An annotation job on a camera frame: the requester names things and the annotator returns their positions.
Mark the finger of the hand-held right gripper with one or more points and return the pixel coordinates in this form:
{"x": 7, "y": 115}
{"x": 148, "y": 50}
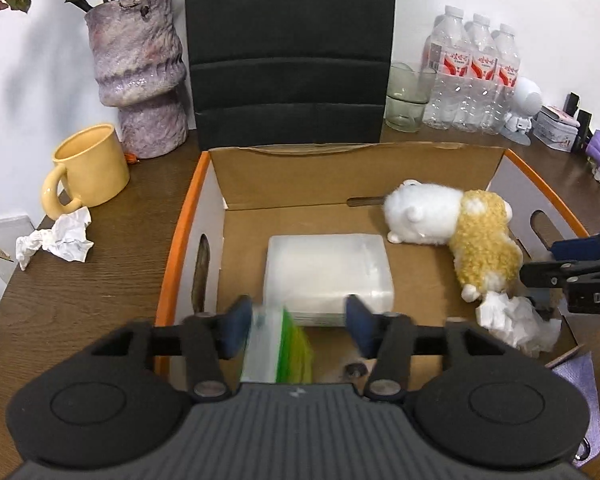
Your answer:
{"x": 545, "y": 272}
{"x": 575, "y": 248}

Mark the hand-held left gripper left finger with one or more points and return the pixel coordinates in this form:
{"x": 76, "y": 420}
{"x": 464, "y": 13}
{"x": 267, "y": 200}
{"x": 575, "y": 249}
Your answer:
{"x": 237, "y": 327}

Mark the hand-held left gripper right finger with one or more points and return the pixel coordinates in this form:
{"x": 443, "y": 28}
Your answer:
{"x": 357, "y": 327}

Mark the green and white packet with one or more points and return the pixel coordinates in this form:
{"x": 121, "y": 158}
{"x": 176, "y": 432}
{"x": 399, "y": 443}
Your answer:
{"x": 265, "y": 350}

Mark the white tissue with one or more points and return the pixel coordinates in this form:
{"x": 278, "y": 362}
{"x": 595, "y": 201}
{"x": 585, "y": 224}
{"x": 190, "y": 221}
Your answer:
{"x": 65, "y": 240}
{"x": 515, "y": 325}

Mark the orange cardboard box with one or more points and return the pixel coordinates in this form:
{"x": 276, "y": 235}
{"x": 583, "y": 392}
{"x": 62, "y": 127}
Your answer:
{"x": 425, "y": 275}

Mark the purple fabric pouch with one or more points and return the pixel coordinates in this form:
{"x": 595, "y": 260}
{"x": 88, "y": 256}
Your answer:
{"x": 580, "y": 390}

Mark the small dark round object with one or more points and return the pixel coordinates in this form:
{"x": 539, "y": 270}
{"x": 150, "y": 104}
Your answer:
{"x": 354, "y": 370}

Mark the white translucent plastic case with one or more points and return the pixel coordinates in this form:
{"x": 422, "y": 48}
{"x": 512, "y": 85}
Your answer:
{"x": 325, "y": 270}

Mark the white and yellow plush toy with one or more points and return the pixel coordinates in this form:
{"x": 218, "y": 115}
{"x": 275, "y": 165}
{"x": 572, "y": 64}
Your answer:
{"x": 480, "y": 245}

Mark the small printed tin box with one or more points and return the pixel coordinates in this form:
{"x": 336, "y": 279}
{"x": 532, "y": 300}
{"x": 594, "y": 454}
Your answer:
{"x": 555, "y": 132}

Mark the black rectangular holder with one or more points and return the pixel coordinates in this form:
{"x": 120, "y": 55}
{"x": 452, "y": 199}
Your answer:
{"x": 584, "y": 130}

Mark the white robot figurine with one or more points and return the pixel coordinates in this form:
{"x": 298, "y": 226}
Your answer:
{"x": 525, "y": 97}

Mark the clear water bottle red label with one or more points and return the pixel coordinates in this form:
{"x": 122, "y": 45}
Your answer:
{"x": 481, "y": 70}
{"x": 507, "y": 75}
{"x": 445, "y": 65}

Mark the small orange object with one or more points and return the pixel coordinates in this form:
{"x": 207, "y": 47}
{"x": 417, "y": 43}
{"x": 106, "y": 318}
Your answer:
{"x": 131, "y": 158}

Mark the yellow ceramic mug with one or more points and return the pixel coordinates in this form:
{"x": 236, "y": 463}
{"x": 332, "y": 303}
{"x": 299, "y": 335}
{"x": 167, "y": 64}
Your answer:
{"x": 95, "y": 170}

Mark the clear glass cup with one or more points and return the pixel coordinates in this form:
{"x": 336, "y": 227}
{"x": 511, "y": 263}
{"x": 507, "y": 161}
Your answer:
{"x": 405, "y": 110}

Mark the white flat carton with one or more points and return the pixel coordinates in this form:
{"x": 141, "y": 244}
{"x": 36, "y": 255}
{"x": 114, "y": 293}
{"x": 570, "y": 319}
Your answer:
{"x": 2, "y": 245}

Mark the purple mottled ceramic vase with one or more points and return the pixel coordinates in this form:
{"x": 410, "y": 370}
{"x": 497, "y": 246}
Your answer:
{"x": 135, "y": 70}

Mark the black paper bag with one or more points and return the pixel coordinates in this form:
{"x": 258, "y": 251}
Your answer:
{"x": 290, "y": 35}

